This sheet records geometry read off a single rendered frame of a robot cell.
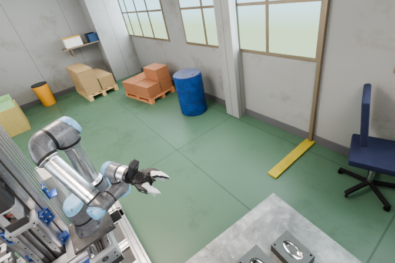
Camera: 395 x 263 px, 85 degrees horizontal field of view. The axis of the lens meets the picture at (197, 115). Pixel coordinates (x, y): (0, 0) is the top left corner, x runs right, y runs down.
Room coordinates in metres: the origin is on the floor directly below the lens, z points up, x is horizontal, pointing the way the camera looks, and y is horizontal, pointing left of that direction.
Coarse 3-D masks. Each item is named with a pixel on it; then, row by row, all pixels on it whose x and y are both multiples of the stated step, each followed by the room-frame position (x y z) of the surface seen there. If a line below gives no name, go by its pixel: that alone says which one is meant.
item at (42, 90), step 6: (36, 84) 5.83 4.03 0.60; (42, 84) 5.71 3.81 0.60; (36, 90) 5.61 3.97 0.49; (42, 90) 5.65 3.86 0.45; (48, 90) 5.76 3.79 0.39; (42, 96) 5.62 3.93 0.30; (48, 96) 5.69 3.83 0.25; (42, 102) 5.65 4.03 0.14; (48, 102) 5.65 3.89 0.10; (54, 102) 5.75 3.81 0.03
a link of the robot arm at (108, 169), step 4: (104, 164) 0.82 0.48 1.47; (108, 164) 0.81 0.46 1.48; (112, 164) 0.80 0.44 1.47; (116, 164) 0.80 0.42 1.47; (120, 164) 0.80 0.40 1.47; (104, 168) 0.79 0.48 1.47; (108, 168) 0.78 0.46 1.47; (112, 168) 0.78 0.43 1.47; (116, 168) 0.77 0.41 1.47; (104, 172) 0.78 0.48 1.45; (108, 172) 0.77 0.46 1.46; (112, 172) 0.76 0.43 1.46; (104, 176) 0.78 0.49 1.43; (108, 176) 0.77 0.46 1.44; (112, 176) 0.75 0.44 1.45; (112, 180) 0.77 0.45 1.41; (116, 180) 0.75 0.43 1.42
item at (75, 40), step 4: (68, 36) 6.59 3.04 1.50; (72, 36) 6.38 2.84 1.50; (76, 36) 6.36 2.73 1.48; (64, 40) 6.22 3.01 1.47; (68, 40) 6.26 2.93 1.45; (72, 40) 6.30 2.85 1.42; (76, 40) 6.35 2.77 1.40; (80, 40) 6.39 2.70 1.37; (64, 44) 6.32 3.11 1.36; (68, 44) 6.24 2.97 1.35; (72, 44) 6.28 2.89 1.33; (76, 44) 6.33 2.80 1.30; (80, 44) 6.37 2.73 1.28; (68, 48) 6.22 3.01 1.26
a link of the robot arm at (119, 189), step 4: (112, 184) 0.77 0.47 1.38; (116, 184) 0.76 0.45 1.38; (120, 184) 0.77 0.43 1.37; (124, 184) 0.78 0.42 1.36; (128, 184) 0.80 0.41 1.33; (108, 188) 0.76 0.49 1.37; (112, 188) 0.75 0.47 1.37; (116, 188) 0.75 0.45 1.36; (120, 188) 0.76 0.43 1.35; (124, 188) 0.77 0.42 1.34; (128, 188) 0.79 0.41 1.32; (112, 192) 0.73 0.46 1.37; (116, 192) 0.74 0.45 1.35; (120, 192) 0.75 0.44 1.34; (124, 192) 0.77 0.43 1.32; (128, 192) 0.78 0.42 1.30; (116, 196) 0.73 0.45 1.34; (120, 196) 0.76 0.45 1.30; (124, 196) 0.77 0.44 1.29; (116, 200) 0.72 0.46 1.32
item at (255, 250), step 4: (256, 244) 0.63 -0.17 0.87; (252, 248) 0.61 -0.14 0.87; (256, 248) 0.61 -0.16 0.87; (260, 248) 0.60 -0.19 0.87; (248, 252) 0.60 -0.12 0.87; (252, 252) 0.59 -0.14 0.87; (256, 252) 0.59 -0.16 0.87; (260, 252) 0.58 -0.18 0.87; (264, 252) 0.58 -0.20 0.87; (244, 256) 0.58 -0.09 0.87; (248, 256) 0.58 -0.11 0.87; (252, 256) 0.58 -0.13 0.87; (256, 256) 0.57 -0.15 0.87; (260, 256) 0.57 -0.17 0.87; (264, 256) 0.56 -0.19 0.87; (240, 260) 0.57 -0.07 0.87; (244, 260) 0.56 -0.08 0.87; (248, 260) 0.56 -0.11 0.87; (252, 260) 0.56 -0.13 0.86; (256, 260) 0.56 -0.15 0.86; (260, 260) 0.55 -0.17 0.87; (264, 260) 0.55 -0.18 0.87; (268, 260) 0.54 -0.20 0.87
